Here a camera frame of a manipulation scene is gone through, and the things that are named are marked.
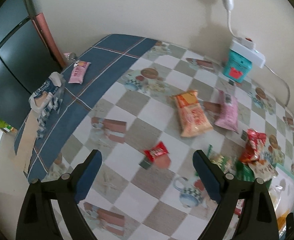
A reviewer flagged orange egg roll packet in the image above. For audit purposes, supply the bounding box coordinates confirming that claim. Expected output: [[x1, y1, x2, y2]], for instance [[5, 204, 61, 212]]
[[172, 90, 213, 138]]

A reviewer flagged dark green snack packet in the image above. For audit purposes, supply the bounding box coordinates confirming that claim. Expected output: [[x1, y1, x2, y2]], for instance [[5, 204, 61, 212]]
[[235, 161, 255, 182]]

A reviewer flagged teal toy box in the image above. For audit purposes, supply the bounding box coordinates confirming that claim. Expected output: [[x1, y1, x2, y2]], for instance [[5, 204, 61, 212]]
[[223, 49, 253, 83]]

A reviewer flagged beige foil snack bag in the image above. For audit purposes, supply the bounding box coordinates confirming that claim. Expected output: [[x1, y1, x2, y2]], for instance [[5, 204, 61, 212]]
[[248, 160, 278, 182]]

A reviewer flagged pink snack packet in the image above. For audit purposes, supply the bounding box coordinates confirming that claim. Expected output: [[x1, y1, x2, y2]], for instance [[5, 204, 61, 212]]
[[215, 90, 238, 133]]

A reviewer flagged white power strip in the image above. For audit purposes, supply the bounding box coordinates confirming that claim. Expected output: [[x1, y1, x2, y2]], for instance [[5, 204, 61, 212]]
[[230, 37, 266, 68]]

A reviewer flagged small pink wafer packet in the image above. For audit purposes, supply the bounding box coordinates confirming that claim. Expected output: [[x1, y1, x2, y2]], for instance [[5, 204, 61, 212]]
[[69, 61, 91, 85]]

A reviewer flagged crumpled silver wrapper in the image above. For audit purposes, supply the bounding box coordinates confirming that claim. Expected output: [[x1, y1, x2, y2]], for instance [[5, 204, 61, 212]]
[[64, 52, 78, 61]]

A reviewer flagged red white milk snack pack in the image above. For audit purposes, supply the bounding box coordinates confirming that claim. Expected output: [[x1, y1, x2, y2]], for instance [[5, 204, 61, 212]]
[[234, 199, 244, 216]]

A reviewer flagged white power cord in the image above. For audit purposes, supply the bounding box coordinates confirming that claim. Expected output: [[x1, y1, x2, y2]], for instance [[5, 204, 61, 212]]
[[263, 63, 291, 108]]

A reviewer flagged patterned tablecloth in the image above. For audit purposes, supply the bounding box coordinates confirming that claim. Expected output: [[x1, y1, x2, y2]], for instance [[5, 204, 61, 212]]
[[27, 34, 294, 239]]

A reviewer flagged small red candy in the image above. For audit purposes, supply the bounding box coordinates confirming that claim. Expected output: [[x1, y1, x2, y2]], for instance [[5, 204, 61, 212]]
[[144, 141, 169, 163]]

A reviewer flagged red peanut snack bag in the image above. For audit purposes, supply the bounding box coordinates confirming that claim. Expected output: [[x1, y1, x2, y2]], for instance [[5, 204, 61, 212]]
[[239, 128, 267, 164]]

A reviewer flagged teal-rimmed cardboard tray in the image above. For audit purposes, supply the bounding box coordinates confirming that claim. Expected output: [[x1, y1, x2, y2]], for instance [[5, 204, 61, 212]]
[[270, 164, 294, 237]]

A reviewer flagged blue white crumpled wrapper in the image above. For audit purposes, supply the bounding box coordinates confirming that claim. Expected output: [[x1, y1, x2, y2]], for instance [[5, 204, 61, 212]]
[[28, 72, 66, 139]]

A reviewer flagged round bread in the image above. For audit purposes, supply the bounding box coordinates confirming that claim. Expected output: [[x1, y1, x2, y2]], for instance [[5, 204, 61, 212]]
[[268, 185, 283, 210]]

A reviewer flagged green rice cracker packet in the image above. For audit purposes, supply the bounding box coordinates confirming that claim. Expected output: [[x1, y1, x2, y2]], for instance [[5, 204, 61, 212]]
[[207, 144, 235, 174]]

